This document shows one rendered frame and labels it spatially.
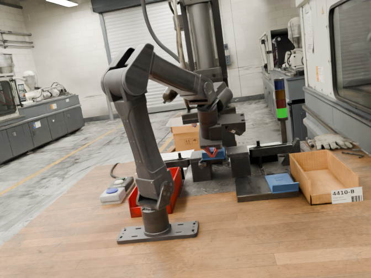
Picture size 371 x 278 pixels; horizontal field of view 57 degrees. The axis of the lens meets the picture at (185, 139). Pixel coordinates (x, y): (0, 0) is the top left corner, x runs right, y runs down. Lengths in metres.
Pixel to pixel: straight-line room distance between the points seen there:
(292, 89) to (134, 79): 3.56
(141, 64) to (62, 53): 11.03
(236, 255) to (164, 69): 0.45
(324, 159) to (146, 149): 0.61
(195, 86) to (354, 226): 0.49
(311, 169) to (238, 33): 9.31
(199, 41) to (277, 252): 0.68
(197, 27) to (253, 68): 9.24
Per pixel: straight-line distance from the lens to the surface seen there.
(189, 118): 1.13
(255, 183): 1.06
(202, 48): 1.13
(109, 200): 1.14
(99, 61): 11.24
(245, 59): 10.35
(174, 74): 0.85
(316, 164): 1.17
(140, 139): 0.77
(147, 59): 0.77
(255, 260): 0.73
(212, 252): 0.77
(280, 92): 1.32
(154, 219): 0.83
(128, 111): 0.76
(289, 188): 0.97
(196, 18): 1.13
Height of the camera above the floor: 1.29
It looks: 12 degrees down
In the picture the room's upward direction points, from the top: 9 degrees counter-clockwise
